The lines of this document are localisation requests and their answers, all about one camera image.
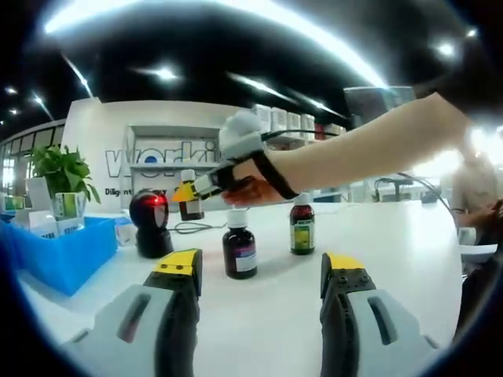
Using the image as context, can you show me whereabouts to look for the hanging dark display screen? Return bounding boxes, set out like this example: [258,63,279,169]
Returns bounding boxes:
[343,86,418,129]

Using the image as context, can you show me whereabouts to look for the small dark medicine bottle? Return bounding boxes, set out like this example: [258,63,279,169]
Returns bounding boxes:
[178,168,206,221]
[222,209,259,280]

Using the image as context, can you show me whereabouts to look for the group of ceiling spotlights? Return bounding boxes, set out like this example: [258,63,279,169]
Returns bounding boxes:
[3,27,479,115]

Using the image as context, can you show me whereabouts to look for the blue plastic bin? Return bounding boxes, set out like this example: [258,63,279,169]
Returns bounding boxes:
[0,215,119,298]

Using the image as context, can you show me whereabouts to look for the assorted small medicine boxes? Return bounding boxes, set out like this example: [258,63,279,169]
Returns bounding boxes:
[3,176,87,239]

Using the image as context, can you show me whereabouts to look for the long curved ceiling light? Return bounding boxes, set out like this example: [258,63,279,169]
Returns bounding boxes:
[42,0,390,87]

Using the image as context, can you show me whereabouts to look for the tall green-label medicine bottle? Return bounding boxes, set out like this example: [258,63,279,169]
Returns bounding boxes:
[289,192,318,256]

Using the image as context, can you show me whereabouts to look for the person's dark clothing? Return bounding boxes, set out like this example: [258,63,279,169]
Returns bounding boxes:
[455,251,503,354]

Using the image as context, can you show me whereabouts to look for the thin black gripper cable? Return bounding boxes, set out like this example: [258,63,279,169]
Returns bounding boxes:
[261,129,453,213]

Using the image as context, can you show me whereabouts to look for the rows of white storage boxes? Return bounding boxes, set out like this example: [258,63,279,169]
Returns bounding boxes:
[251,104,339,137]

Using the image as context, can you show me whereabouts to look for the grey metal shelving unit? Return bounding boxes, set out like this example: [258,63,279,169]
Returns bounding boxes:
[125,123,225,197]

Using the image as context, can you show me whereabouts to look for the black scanner cable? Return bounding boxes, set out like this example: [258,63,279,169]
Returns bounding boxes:
[172,219,233,235]

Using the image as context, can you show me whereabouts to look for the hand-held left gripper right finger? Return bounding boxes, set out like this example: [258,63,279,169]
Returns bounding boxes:
[320,252,443,377]

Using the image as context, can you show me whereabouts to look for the white plastic chair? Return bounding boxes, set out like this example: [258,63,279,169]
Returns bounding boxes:
[457,226,499,257]

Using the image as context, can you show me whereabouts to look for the green potted plant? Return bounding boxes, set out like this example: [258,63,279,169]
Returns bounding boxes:
[29,144,102,205]

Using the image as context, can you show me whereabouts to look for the person's right hand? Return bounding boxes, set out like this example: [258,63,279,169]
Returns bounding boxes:
[220,175,294,207]

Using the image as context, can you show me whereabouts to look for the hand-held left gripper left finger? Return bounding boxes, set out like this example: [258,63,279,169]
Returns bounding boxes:
[61,247,204,377]

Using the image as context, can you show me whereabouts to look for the small blue white box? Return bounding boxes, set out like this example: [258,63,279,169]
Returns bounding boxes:
[114,218,138,247]

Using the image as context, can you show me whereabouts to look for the white table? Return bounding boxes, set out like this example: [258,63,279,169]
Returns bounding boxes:
[17,196,464,377]

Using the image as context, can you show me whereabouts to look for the black red-window barcode scanner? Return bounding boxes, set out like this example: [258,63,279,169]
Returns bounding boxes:
[129,188,174,259]

